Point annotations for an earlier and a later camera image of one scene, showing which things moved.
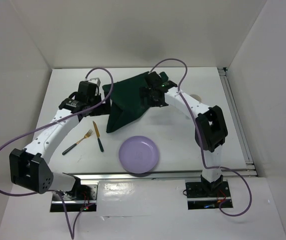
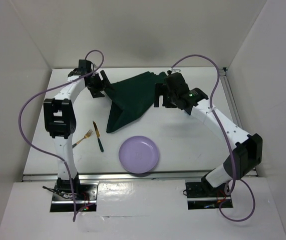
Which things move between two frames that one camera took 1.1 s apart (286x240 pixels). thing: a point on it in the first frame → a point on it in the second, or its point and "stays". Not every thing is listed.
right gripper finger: (145, 95) → (160, 90)
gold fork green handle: (89, 132) stays
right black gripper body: (152, 91) → (171, 95)
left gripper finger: (104, 109) → (96, 93)
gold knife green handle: (98, 136) stays
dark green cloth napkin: (126, 104) stays
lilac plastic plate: (138, 154) stays
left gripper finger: (107, 103) → (106, 80)
